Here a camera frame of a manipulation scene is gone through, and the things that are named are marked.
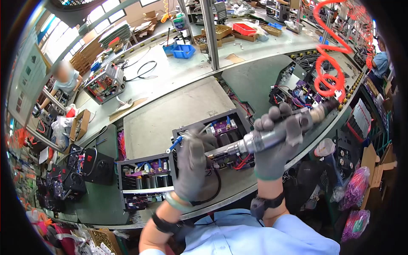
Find person's right hand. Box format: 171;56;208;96
253;103;304;181

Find person's left hand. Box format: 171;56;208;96
174;129;218;203

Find person's right fingers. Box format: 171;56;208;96
254;103;304;146

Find person's left fingers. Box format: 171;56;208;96
176;129;218;160

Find blue ring terminal wire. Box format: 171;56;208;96
165;135;184;154

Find silver pneumatic screwdriver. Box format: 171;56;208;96
207;98;340;159

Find open black chassis purple board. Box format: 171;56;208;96
171;108;256;173

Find open chassis with wiring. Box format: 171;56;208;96
269;61;339;113

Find grey table mat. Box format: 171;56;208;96
123;76;237;160

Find open chassis with capacitors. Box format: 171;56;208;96
117;152;179;211

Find dark green table mat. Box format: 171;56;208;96
221;54;298;119

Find brown cardboard sheet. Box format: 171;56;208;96
108;97;149;122

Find black wrist band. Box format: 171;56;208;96
151;212;186;235
250;191;286;220

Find bag of purple parts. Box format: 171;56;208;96
339;166;371;211
341;209;371;243

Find large cardboard carton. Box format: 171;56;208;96
360;143;398;211

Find blue plastic bin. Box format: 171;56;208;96
170;44;196;60

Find black machine casing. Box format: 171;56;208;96
65;143;115;186

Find cardboard box of screws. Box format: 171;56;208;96
193;34;222;50
261;24;283;37
201;24;232;41

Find person's body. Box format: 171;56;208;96
140;208;341;255

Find open grey machine with coils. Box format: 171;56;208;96
83;62;126;105

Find red plastic bin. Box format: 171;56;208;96
232;23;257;36

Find open brown cardboard box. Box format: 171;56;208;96
69;109;92;143

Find box of brass screws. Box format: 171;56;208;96
89;228;123;255

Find clear plastic bag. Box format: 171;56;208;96
50;115;71;151

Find window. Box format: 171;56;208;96
41;0;129;62

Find orange coiled air hose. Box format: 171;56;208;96
312;0;355;100

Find bundle of pink wires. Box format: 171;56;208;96
117;130;128;161

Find looped black cable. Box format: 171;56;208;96
124;60;159;82

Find metal post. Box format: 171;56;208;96
200;0;221;71

